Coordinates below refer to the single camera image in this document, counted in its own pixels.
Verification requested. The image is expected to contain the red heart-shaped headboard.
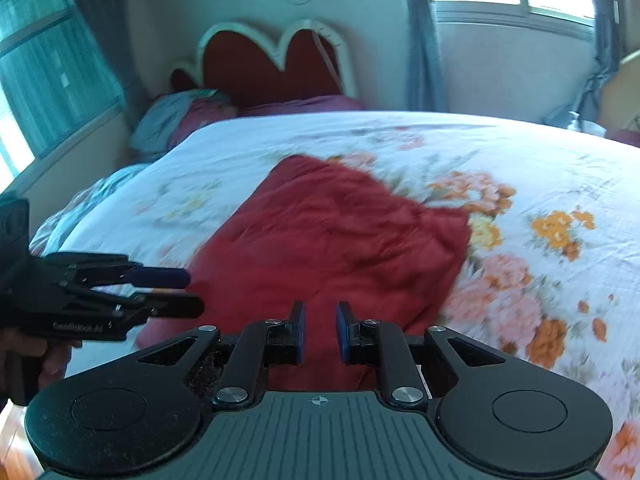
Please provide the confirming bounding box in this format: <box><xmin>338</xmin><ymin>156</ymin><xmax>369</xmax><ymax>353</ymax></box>
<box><xmin>170</xmin><ymin>19</ymin><xmax>358</xmax><ymax>108</ymax></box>

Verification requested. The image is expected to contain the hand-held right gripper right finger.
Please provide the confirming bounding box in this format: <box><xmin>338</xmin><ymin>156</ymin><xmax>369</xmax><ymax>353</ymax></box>
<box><xmin>335</xmin><ymin>301</ymin><xmax>507</xmax><ymax>408</ymax></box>

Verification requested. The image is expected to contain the purple pillow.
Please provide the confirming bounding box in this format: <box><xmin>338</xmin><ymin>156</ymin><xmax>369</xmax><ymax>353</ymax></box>
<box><xmin>237</xmin><ymin>94</ymin><xmax>366</xmax><ymax>120</ymax></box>

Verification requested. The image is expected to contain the person's left hand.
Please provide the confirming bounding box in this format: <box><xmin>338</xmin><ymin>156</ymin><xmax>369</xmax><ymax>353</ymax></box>
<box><xmin>39</xmin><ymin>339</ymin><xmax>84</xmax><ymax>382</ymax></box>

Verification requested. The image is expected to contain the grey-blue curtain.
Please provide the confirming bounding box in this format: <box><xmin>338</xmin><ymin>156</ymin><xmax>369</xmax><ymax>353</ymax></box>
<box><xmin>575</xmin><ymin>0</ymin><xmax>626</xmax><ymax>123</ymax></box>
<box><xmin>397</xmin><ymin>0</ymin><xmax>448</xmax><ymax>113</ymax></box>

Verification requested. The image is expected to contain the dark grey curtain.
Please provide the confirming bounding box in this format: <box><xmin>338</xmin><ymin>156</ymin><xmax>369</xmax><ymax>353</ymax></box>
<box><xmin>60</xmin><ymin>0</ymin><xmax>151</xmax><ymax>116</ymax></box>

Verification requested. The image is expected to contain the pile of light blue clothes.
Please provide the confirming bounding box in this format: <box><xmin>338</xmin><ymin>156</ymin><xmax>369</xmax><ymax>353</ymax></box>
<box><xmin>131</xmin><ymin>89</ymin><xmax>231</xmax><ymax>151</ymax></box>

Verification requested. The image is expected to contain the white cable on headboard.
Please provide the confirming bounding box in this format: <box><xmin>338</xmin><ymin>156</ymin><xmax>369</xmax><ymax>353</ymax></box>
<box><xmin>311</xmin><ymin>30</ymin><xmax>347</xmax><ymax>92</ymax></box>

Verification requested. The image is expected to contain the red quilted jacket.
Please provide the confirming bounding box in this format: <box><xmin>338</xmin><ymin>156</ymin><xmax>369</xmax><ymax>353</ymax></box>
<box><xmin>134</xmin><ymin>155</ymin><xmax>472</xmax><ymax>393</ymax></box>

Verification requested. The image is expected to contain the white floral bed sheet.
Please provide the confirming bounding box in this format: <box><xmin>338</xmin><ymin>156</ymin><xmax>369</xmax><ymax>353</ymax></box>
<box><xmin>30</xmin><ymin>110</ymin><xmax>640</xmax><ymax>480</ymax></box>

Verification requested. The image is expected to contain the side window with bars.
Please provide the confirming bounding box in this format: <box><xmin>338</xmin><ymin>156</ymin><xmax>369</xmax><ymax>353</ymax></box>
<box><xmin>0</xmin><ymin>0</ymin><xmax>123</xmax><ymax>178</ymax></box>

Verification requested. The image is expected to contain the light patterned blanket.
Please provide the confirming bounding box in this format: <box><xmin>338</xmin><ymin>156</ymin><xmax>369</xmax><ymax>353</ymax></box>
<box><xmin>29</xmin><ymin>164</ymin><xmax>151</xmax><ymax>257</ymax></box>

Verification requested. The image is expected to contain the maroon pillow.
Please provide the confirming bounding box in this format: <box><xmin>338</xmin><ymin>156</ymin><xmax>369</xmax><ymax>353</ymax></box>
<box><xmin>169</xmin><ymin>99</ymin><xmax>242</xmax><ymax>148</ymax></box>

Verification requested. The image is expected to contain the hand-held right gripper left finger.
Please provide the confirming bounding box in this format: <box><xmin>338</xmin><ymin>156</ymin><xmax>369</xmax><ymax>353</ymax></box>
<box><xmin>135</xmin><ymin>301</ymin><xmax>307</xmax><ymax>409</ymax></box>

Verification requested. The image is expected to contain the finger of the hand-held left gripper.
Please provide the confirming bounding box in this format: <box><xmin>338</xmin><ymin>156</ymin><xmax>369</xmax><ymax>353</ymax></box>
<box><xmin>62</xmin><ymin>289</ymin><xmax>205</xmax><ymax>324</ymax></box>
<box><xmin>47</xmin><ymin>253</ymin><xmax>192</xmax><ymax>291</ymax></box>

